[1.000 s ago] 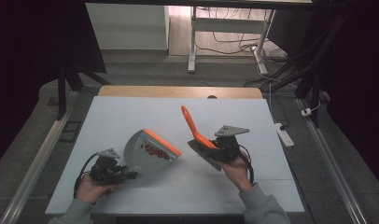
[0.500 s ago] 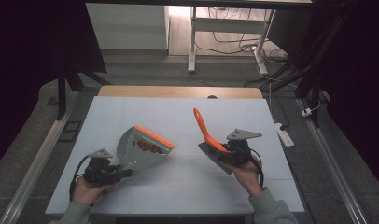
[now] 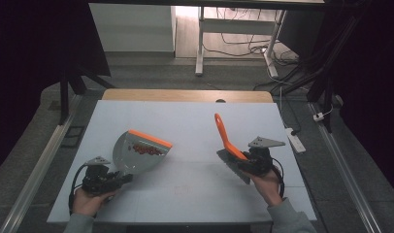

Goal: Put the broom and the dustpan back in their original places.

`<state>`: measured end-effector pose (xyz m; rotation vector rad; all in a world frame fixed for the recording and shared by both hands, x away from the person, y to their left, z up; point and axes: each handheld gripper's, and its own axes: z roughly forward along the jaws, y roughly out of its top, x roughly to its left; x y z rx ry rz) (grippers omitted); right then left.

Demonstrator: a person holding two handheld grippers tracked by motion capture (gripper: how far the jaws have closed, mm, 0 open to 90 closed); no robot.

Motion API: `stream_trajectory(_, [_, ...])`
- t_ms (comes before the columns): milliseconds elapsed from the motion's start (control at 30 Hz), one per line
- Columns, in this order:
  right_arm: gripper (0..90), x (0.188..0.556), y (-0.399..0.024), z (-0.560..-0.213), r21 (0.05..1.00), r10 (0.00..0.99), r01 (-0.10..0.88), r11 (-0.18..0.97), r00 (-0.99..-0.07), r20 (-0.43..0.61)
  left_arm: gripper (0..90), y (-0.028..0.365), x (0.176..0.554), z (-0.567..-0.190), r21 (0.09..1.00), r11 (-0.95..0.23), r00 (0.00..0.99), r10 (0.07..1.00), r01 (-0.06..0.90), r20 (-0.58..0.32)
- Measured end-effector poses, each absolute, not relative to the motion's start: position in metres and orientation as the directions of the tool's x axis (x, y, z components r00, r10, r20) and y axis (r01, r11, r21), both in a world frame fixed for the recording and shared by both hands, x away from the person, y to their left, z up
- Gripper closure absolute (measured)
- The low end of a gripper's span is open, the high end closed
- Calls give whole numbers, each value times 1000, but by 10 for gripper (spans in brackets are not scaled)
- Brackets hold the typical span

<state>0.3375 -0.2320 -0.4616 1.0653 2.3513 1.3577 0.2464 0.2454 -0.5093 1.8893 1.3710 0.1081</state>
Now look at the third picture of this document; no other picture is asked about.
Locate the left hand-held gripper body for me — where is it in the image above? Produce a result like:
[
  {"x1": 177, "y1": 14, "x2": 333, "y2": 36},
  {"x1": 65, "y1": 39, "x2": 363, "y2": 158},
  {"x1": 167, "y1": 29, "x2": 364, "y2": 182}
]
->
[{"x1": 81, "y1": 155, "x2": 123, "y2": 196}]

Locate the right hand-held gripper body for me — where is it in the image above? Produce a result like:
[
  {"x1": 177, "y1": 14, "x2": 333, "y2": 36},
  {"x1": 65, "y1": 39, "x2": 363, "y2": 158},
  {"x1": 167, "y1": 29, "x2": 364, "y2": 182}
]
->
[{"x1": 243, "y1": 136, "x2": 287, "y2": 178}]

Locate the grey dustpan with orange edge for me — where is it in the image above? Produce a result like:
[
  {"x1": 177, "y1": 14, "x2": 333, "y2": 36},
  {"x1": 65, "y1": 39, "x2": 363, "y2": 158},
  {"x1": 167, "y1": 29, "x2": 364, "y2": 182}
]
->
[{"x1": 112, "y1": 128, "x2": 174, "y2": 177}]

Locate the orange handled brush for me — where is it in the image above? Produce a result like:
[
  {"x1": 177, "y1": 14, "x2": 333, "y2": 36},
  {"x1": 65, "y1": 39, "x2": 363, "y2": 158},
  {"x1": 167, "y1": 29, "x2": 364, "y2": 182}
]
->
[{"x1": 213, "y1": 113, "x2": 252, "y2": 185}]

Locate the pile of red beans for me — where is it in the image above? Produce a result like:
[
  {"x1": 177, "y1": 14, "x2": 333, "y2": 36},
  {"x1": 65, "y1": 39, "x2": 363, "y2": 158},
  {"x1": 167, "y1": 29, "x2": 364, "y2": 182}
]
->
[{"x1": 132, "y1": 143, "x2": 163, "y2": 157}]

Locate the person's left hand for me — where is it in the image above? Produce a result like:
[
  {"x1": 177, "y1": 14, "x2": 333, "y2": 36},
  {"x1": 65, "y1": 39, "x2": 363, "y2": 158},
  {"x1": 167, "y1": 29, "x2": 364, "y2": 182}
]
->
[{"x1": 71, "y1": 187, "x2": 117, "y2": 217}]

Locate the person's right hand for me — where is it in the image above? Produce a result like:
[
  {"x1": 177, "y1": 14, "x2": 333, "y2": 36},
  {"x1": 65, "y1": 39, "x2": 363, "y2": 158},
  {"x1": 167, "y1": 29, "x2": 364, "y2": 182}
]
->
[{"x1": 246, "y1": 168, "x2": 284, "y2": 207}]

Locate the white power strip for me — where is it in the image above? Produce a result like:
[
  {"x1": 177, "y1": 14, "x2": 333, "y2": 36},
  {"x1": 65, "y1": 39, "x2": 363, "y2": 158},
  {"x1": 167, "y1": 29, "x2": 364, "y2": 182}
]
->
[{"x1": 284, "y1": 127, "x2": 307, "y2": 154}]

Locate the black metal stand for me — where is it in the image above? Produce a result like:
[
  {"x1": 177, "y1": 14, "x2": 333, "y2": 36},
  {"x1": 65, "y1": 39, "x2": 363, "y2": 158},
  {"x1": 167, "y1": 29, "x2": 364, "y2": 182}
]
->
[
  {"x1": 271, "y1": 14, "x2": 366, "y2": 134},
  {"x1": 57, "y1": 62, "x2": 115, "y2": 126}
]

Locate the wooden table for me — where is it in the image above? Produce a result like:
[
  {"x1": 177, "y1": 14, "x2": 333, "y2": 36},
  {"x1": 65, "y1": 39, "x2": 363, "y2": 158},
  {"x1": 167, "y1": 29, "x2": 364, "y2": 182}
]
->
[{"x1": 101, "y1": 88, "x2": 275, "y2": 104}]

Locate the white cabinet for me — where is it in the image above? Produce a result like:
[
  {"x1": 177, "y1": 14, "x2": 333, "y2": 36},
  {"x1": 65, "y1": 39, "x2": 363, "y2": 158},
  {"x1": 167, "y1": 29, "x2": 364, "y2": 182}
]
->
[{"x1": 88, "y1": 3, "x2": 177, "y2": 53}]

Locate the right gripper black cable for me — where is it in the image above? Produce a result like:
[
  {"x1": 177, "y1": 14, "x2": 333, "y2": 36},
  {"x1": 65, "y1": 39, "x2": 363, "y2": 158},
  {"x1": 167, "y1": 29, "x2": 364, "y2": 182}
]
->
[{"x1": 271, "y1": 157, "x2": 286, "y2": 199}]

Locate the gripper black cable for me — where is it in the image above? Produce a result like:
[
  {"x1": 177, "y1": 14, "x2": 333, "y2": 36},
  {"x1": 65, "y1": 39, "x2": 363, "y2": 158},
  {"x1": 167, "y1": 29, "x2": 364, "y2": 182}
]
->
[
  {"x1": 68, "y1": 164, "x2": 88, "y2": 216},
  {"x1": 271, "y1": 157, "x2": 286, "y2": 199}
]

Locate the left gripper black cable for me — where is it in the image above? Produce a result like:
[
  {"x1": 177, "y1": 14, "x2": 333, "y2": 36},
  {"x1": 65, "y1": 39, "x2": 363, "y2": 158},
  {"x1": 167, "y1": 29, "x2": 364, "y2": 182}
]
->
[{"x1": 68, "y1": 164, "x2": 88, "y2": 216}]

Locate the black rectangular floor frame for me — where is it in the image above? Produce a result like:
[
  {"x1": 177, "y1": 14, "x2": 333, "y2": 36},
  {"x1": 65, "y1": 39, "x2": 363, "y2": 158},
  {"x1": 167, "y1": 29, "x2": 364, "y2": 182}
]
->
[{"x1": 60, "y1": 124, "x2": 86, "y2": 150}]

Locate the aluminium floor rail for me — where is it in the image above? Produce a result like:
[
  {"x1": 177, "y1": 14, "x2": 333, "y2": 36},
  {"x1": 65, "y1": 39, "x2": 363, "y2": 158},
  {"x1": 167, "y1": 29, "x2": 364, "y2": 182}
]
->
[
  {"x1": 0, "y1": 94, "x2": 84, "y2": 233},
  {"x1": 309, "y1": 102, "x2": 384, "y2": 233}
]

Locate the bundle of floor cables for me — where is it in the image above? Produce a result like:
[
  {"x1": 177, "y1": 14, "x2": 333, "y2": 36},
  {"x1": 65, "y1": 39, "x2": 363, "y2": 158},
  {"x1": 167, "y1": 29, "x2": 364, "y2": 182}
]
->
[{"x1": 203, "y1": 7, "x2": 301, "y2": 67}]

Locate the white desk frame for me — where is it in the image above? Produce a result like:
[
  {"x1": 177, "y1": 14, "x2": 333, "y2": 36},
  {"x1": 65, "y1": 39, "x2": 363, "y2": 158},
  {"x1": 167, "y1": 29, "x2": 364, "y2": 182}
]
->
[{"x1": 194, "y1": 5, "x2": 288, "y2": 79}]

